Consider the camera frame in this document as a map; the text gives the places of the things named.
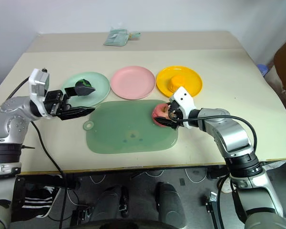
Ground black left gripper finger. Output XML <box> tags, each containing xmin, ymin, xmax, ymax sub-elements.
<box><xmin>55</xmin><ymin>107</ymin><xmax>96</xmax><ymax>121</ymax></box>
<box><xmin>64</xmin><ymin>82</ymin><xmax>97</xmax><ymax>97</ymax></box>

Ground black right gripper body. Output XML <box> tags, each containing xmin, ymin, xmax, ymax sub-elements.
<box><xmin>167</xmin><ymin>101</ymin><xmax>184</xmax><ymax>125</ymax></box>

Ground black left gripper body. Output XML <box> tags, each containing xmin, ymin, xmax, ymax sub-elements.
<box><xmin>43</xmin><ymin>90</ymin><xmax>72</xmax><ymax>117</ymax></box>

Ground green toy food item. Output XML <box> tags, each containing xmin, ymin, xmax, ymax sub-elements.
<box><xmin>76</xmin><ymin>78</ymin><xmax>92</xmax><ymax>90</ymax></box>

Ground pink toy food item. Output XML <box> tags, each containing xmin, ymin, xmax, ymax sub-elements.
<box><xmin>152</xmin><ymin>103</ymin><xmax>173</xmax><ymax>126</ymax></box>

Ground green round plate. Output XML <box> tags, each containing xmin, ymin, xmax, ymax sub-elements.
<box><xmin>61</xmin><ymin>71</ymin><xmax>111</xmax><ymax>107</ymax></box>

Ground orange toy food item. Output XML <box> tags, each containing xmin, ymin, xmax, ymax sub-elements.
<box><xmin>169</xmin><ymin>75</ymin><xmax>185</xmax><ymax>94</ymax></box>

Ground yellow round plate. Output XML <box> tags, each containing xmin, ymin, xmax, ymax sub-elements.
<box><xmin>156</xmin><ymin>66</ymin><xmax>204</xmax><ymax>98</ymax></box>

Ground pink round plate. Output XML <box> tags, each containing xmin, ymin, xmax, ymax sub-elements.
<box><xmin>110</xmin><ymin>65</ymin><xmax>156</xmax><ymax>100</ymax></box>

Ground blue plastic item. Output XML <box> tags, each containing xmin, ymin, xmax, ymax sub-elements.
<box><xmin>256</xmin><ymin>63</ymin><xmax>269</xmax><ymax>77</ymax></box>

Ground translucent green silicone mat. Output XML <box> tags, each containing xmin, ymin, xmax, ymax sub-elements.
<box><xmin>82</xmin><ymin>99</ymin><xmax>179</xmax><ymax>155</ymax></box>

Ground clear bag with green contents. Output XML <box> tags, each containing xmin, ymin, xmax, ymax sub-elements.
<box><xmin>102</xmin><ymin>27</ymin><xmax>130</xmax><ymax>47</ymax></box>

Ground dark rounded shape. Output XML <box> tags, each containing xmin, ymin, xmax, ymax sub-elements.
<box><xmin>154</xmin><ymin>181</ymin><xmax>188</xmax><ymax>228</ymax></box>
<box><xmin>89</xmin><ymin>185</ymin><xmax>130</xmax><ymax>223</ymax></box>

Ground black white striped shoe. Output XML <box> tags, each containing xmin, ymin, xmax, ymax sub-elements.
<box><xmin>20</xmin><ymin>185</ymin><xmax>61</xmax><ymax>219</ymax></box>

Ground small black box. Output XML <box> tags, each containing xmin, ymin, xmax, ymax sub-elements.
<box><xmin>72</xmin><ymin>207</ymin><xmax>92</xmax><ymax>225</ymax></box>

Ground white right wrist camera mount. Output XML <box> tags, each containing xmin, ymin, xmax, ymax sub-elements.
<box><xmin>168</xmin><ymin>86</ymin><xmax>197</xmax><ymax>130</ymax></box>

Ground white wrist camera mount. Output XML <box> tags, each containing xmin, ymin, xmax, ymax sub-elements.
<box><xmin>28</xmin><ymin>68</ymin><xmax>53</xmax><ymax>120</ymax></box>
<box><xmin>168</xmin><ymin>86</ymin><xmax>197</xmax><ymax>130</ymax></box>

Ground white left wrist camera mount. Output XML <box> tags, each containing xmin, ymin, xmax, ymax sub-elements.
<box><xmin>28</xmin><ymin>68</ymin><xmax>53</xmax><ymax>120</ymax></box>

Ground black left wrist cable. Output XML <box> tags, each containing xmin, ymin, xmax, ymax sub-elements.
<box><xmin>7</xmin><ymin>76</ymin><xmax>31</xmax><ymax>100</ymax></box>

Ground long black hanging cable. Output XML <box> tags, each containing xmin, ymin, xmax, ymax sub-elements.
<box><xmin>30</xmin><ymin>121</ymin><xmax>69</xmax><ymax>229</ymax></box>

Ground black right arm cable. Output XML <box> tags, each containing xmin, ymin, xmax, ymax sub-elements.
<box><xmin>176</xmin><ymin>115</ymin><xmax>258</xmax><ymax>156</ymax></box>

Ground silver metal bracket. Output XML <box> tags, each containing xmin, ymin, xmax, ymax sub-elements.
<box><xmin>205</xmin><ymin>191</ymin><xmax>218</xmax><ymax>213</ymax></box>

